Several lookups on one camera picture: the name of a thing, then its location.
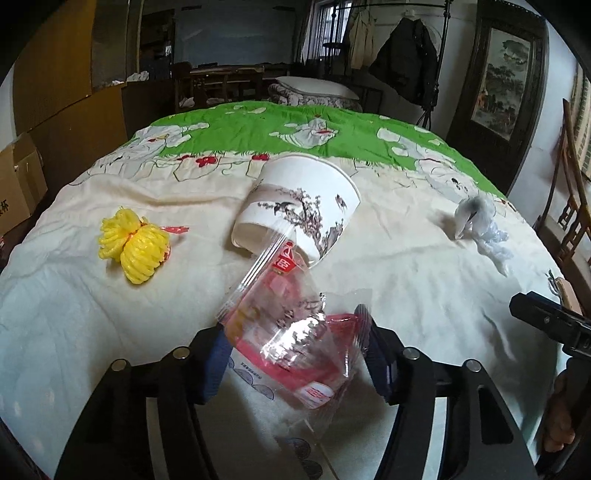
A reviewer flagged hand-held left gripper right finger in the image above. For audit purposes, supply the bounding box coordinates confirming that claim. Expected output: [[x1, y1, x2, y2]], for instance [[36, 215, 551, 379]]
[[365, 325, 541, 480]]

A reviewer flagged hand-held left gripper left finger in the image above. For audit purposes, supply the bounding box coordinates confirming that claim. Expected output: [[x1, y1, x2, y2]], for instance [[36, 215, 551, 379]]
[[54, 323, 234, 480]]

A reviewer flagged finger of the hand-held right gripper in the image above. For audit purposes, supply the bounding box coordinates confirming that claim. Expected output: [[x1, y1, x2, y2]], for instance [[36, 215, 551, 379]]
[[510, 292, 591, 356]]

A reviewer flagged clear red plastic wrapper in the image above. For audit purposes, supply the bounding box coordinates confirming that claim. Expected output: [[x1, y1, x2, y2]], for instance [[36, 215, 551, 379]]
[[216, 233, 372, 480]]

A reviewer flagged person's right hand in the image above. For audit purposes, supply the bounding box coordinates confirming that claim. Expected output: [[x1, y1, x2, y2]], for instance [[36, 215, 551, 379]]
[[542, 369, 577, 454]]

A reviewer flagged tan wooden board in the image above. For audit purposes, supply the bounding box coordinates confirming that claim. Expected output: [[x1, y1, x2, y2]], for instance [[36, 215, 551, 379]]
[[551, 276, 578, 305]]

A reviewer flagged white crumpled plastic bag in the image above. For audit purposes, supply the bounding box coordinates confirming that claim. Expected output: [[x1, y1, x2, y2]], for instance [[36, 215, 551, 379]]
[[454, 195, 514, 278]]

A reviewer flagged wooden chair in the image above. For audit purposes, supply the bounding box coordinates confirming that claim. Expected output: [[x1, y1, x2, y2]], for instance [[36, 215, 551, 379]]
[[536, 98, 591, 278]]

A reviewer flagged yellow foam net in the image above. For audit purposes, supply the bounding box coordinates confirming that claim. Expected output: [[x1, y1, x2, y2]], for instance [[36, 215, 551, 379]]
[[98, 206, 190, 284]]

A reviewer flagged white printed paper cup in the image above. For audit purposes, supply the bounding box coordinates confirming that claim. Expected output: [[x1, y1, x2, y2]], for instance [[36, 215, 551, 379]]
[[231, 154, 362, 267]]

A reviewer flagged black coat rack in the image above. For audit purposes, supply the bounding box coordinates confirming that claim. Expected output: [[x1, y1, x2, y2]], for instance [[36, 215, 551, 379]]
[[416, 0, 451, 130]]

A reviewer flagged cardboard box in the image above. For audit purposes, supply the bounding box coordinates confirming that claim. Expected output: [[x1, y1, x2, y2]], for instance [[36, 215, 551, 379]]
[[0, 133, 49, 236]]

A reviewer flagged folded patterned quilt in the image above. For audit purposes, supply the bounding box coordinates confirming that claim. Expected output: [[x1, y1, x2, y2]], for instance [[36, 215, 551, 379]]
[[268, 85, 364, 112]]

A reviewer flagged white pillow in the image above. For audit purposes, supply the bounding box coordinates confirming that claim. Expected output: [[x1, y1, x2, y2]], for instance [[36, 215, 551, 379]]
[[276, 76, 358, 100]]

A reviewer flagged wooden table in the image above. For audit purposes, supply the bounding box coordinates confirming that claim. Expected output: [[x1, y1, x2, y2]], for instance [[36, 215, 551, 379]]
[[173, 64, 287, 112]]

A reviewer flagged black jacket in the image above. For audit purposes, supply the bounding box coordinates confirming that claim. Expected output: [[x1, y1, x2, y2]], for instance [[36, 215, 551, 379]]
[[369, 17, 439, 104]]

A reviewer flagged beige jacket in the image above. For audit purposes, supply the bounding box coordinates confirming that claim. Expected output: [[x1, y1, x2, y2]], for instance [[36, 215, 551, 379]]
[[345, 7, 377, 70]]

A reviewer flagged yellow wooden cabinet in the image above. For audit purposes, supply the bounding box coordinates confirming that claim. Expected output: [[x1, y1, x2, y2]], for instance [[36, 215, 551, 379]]
[[13, 0, 139, 195]]

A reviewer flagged window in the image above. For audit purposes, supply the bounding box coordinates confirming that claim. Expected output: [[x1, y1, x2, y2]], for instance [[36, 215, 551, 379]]
[[302, 0, 352, 61]]

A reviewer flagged wall painting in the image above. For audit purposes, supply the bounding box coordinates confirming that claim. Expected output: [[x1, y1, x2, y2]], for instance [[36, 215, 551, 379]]
[[470, 25, 536, 139]]

